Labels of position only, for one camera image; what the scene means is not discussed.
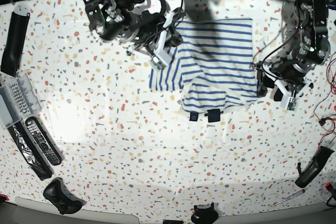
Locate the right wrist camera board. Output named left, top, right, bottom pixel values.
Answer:
left=150, top=56, right=166, bottom=72

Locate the black game controller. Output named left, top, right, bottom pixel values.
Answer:
left=43, top=178, right=83, bottom=215

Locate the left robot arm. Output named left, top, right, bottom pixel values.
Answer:
left=256, top=0, right=330, bottom=103

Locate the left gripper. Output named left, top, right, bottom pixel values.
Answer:
left=255, top=59, right=314, bottom=103

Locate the black tv remote control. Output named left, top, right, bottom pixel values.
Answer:
left=25, top=116, right=62, bottom=166

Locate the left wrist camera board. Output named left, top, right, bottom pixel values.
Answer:
left=284, top=97, right=299, bottom=111

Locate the red black wire bundle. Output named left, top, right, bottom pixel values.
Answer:
left=313, top=52, right=336, bottom=146

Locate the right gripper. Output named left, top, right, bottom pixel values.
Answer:
left=127, top=8, right=183, bottom=64

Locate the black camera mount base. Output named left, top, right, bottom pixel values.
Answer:
left=191, top=202, right=219, bottom=224

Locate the black foil wrapped bar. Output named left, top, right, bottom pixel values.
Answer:
left=8, top=122, right=53, bottom=180

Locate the clear plastic bit case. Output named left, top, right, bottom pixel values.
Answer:
left=1, top=74, right=41, bottom=129

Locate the black handheld grip device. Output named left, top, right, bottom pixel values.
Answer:
left=295, top=146, right=334, bottom=188

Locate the small tester screwdriver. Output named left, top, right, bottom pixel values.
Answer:
left=274, top=189, right=306, bottom=206

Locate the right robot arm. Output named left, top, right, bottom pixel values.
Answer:
left=83, top=0, right=184, bottom=70

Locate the blue white striped t-shirt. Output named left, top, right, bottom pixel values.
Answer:
left=149, top=18, right=258, bottom=122

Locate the black cylindrical sleeve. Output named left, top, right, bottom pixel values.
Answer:
left=1, top=12, right=30, bottom=77

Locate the red black connector block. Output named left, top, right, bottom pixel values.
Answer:
left=325, top=183, right=333, bottom=191

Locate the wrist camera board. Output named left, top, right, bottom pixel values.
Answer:
left=150, top=56, right=166, bottom=72
left=284, top=97, right=299, bottom=111

